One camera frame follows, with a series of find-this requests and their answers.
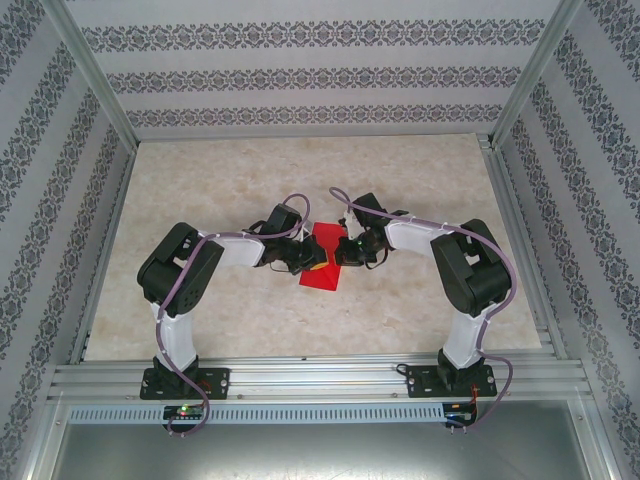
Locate red square paper sheet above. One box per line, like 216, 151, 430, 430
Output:
298, 221, 349, 291

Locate grey metal sheet panel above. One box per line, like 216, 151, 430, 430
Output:
24, 422, 616, 480

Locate aluminium mounting beam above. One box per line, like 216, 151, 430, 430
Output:
47, 357, 586, 401

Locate small circuit board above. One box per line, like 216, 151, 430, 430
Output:
444, 402, 476, 426
163, 405, 205, 420

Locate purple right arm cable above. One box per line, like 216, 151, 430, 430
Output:
327, 187, 516, 434

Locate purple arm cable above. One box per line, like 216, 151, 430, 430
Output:
152, 192, 315, 437
327, 187, 516, 434

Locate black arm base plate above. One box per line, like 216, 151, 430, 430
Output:
139, 367, 231, 401
407, 364, 496, 400

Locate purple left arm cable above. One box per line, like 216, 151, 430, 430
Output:
152, 192, 315, 437

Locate slotted grey cable duct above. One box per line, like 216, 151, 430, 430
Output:
67, 403, 446, 424

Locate aluminium table edge rail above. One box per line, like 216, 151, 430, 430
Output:
477, 133, 569, 361
68, 142, 139, 364

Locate aluminium frame post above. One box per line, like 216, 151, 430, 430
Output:
39, 0, 140, 146
490, 0, 586, 146

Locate aluminium frame bar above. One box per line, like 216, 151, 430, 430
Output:
19, 394, 71, 480
569, 394, 624, 480

